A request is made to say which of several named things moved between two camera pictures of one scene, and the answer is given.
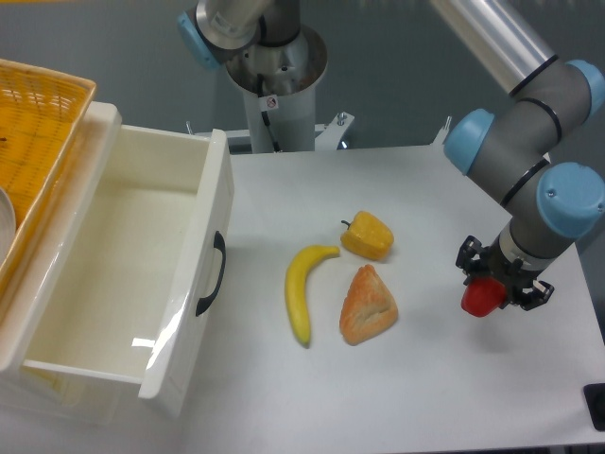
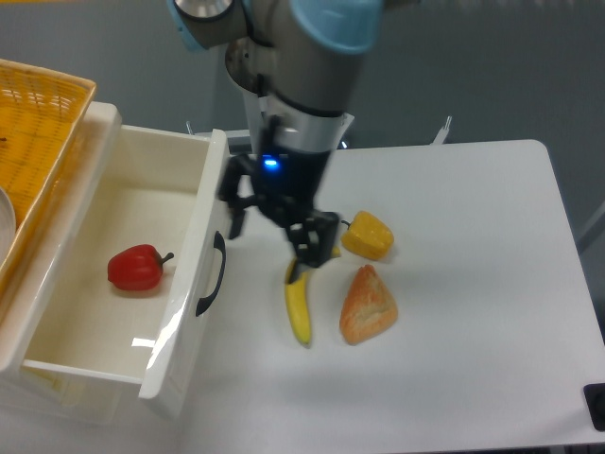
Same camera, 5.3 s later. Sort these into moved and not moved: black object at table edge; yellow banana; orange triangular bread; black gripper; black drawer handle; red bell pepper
Moved: black gripper; red bell pepper
Not moved: black object at table edge; yellow banana; black drawer handle; orange triangular bread
